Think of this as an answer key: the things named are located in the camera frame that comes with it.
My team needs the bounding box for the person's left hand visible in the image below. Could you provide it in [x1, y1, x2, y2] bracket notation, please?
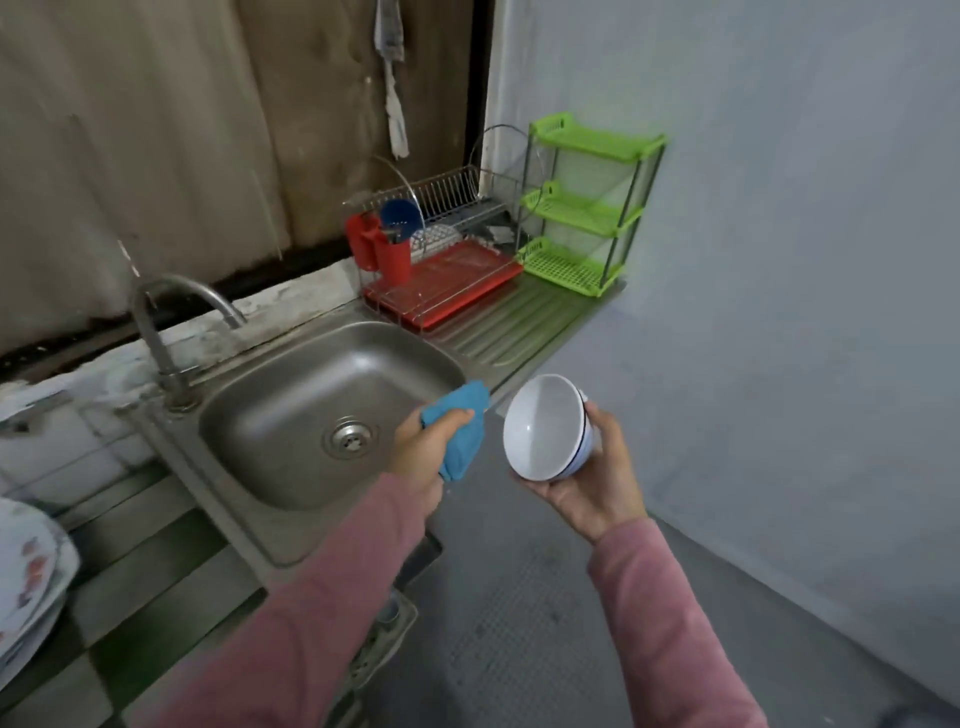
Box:
[390, 405, 476, 521]

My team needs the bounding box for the person's right hand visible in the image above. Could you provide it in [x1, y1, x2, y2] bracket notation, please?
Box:
[513, 397, 650, 545]

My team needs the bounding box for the blue cleaning cloth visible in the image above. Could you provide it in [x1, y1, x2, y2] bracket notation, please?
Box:
[418, 379, 494, 485]

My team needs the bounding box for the white bowl with blue rim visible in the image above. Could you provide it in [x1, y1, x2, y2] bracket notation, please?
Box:
[501, 372, 605, 483]

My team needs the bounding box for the blue rice paddle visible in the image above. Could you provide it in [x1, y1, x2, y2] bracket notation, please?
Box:
[379, 198, 426, 245]

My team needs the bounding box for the floral plate stack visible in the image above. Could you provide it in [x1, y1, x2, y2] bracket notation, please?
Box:
[0, 502, 83, 692]

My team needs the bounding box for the person's left forearm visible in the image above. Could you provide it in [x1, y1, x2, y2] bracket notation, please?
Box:
[142, 472, 429, 728]

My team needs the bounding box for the person's right forearm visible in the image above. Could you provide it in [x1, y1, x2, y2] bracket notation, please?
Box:
[588, 517, 770, 728]

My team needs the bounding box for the green checkered tile countertop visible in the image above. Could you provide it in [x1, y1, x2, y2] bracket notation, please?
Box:
[0, 457, 272, 728]

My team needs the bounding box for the stainless steel sink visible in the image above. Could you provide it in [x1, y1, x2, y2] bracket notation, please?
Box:
[120, 270, 624, 587]

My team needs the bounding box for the red plastic cutlery cup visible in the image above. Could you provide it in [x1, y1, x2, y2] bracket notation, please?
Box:
[345, 210, 416, 290]

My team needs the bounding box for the green plastic shelf rack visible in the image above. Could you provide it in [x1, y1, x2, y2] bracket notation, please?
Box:
[516, 112, 668, 299]

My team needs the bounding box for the chrome faucet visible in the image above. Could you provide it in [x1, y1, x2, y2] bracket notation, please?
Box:
[117, 240, 249, 414]

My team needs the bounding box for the white hanging cloth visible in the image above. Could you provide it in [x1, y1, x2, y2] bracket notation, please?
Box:
[373, 0, 411, 161]

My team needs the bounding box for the weathered wooden board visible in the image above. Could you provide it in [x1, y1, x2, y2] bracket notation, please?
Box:
[0, 0, 497, 377]

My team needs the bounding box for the wire dish rack red tray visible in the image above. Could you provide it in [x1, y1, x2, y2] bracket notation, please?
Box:
[363, 240, 525, 335]

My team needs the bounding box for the metal wire dish rack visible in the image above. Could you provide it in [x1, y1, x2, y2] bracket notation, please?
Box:
[342, 123, 549, 324]

